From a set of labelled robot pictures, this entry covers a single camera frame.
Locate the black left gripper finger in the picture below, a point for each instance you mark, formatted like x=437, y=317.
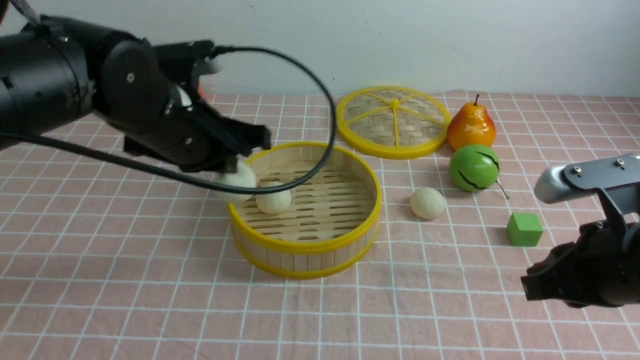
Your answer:
x=231, y=165
x=243, y=138

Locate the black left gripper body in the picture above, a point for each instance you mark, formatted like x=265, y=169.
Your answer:
x=163, y=123

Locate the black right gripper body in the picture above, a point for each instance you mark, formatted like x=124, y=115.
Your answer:
x=594, y=270

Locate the white bun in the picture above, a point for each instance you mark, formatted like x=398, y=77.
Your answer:
x=243, y=177
x=274, y=203
x=427, y=203

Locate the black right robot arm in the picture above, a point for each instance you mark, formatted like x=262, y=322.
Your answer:
x=631, y=280

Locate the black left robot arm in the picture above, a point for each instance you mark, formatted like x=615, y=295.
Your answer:
x=64, y=69

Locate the bamboo steamer tray yellow rims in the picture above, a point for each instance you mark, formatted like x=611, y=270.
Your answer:
x=331, y=224

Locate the woven bamboo steamer lid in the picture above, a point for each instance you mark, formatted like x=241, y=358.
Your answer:
x=392, y=122

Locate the green foam cube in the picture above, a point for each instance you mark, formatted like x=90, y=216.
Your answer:
x=524, y=229

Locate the pink checkered tablecloth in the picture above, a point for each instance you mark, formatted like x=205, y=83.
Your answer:
x=103, y=263

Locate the green toy watermelon ball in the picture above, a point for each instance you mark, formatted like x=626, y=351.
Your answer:
x=474, y=168

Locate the orange yellow toy pear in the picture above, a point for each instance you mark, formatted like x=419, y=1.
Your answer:
x=472, y=125

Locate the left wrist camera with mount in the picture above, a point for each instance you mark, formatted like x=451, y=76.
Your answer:
x=184, y=63

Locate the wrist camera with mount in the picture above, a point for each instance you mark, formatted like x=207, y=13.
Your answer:
x=184, y=63
x=615, y=180

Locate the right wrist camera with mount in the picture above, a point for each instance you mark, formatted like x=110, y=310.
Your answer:
x=615, y=180

